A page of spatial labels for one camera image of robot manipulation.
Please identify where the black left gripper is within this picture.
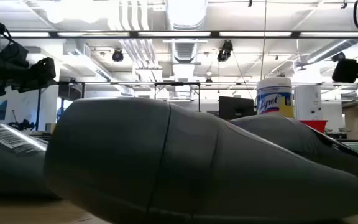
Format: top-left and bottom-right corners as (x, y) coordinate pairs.
(0, 57), (58, 96)

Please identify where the white LED light strip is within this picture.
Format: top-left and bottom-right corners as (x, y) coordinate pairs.
(137, 31), (211, 37)
(57, 31), (131, 37)
(9, 31), (51, 37)
(219, 31), (293, 37)
(300, 31), (358, 37)

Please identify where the white round pillar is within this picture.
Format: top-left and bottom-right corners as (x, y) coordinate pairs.
(293, 85), (323, 121)

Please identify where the red plastic basket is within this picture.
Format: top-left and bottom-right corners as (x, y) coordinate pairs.
(299, 119), (329, 134)

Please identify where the Lysol wipes canister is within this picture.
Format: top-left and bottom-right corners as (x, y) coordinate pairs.
(255, 77), (295, 119)

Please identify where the black round hanging device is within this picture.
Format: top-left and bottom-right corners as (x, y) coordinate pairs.
(111, 47), (125, 63)

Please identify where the black computer monitor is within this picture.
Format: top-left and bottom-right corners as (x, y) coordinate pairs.
(218, 96), (257, 121)

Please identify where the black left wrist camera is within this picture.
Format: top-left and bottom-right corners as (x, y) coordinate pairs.
(0, 40), (30, 69)

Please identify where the thin hanging black cable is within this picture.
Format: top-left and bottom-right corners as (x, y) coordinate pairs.
(261, 0), (267, 80)

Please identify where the black overhead camera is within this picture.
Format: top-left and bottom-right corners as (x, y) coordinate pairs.
(217, 39), (234, 63)

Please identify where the black metal background frame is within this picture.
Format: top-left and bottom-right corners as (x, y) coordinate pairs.
(32, 80), (257, 131)

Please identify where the large silver ventilation duct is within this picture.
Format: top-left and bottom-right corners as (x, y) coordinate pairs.
(165, 0), (209, 31)

